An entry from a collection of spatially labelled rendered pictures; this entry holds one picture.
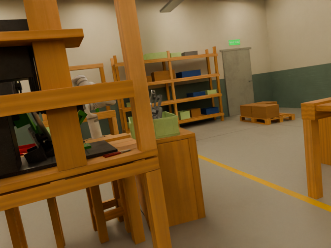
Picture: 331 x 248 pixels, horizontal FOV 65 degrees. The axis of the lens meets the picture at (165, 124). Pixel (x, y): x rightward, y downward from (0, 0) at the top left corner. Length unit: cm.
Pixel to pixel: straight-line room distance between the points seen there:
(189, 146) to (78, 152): 117
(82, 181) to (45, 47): 67
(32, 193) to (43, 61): 62
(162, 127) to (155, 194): 84
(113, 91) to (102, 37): 624
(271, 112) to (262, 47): 359
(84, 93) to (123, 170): 46
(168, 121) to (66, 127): 110
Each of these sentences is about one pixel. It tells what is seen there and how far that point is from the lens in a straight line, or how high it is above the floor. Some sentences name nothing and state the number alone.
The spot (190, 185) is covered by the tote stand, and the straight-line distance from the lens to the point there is 238.
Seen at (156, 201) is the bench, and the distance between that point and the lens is 155.
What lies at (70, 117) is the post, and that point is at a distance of 135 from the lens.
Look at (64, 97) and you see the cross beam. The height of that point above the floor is 123.
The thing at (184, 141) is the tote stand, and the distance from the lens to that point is 226.
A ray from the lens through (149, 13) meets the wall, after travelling 805.
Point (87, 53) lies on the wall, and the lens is 742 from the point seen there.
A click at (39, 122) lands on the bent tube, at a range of 162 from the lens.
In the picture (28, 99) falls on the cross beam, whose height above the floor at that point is 124.
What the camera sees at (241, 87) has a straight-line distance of 906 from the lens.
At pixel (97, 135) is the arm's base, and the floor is 90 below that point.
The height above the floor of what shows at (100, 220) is 20.
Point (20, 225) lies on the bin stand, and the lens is 252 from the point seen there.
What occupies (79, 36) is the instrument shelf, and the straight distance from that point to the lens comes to 135.
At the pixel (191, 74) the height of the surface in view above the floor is 149.
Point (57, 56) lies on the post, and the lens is 137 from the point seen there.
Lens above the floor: 121
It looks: 8 degrees down
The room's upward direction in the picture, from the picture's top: 8 degrees counter-clockwise
